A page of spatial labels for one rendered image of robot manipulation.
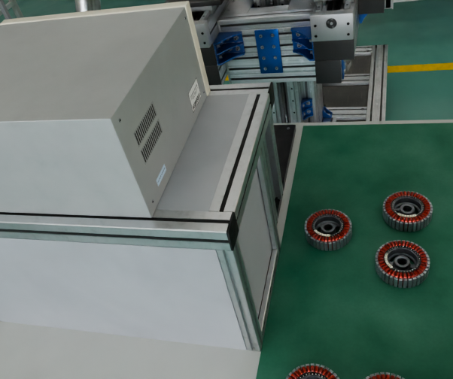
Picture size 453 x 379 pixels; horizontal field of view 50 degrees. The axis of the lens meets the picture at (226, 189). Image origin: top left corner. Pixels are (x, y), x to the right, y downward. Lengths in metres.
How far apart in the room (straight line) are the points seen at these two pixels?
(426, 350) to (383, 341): 0.08
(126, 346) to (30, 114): 0.57
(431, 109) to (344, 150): 1.54
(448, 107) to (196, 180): 2.26
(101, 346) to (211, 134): 0.53
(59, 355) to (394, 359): 0.71
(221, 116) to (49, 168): 0.37
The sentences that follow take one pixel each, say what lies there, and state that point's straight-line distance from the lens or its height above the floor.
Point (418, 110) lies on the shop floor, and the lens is 2.93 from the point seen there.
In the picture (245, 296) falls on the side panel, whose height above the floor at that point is 0.94.
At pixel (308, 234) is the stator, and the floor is 0.78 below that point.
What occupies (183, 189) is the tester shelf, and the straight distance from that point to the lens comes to 0.85.
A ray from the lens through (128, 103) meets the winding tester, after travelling 0.75.
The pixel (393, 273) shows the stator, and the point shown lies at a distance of 1.10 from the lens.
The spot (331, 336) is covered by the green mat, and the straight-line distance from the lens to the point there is 1.05.
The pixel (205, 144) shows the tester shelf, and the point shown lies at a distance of 0.94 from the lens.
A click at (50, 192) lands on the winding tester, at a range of 0.87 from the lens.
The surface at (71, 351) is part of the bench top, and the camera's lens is 1.19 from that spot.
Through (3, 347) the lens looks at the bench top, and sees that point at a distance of 1.29.
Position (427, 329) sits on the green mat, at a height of 0.75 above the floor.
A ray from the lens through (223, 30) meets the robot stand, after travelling 1.89.
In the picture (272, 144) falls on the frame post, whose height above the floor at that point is 0.96.
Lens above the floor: 1.66
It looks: 41 degrees down
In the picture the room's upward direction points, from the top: 14 degrees counter-clockwise
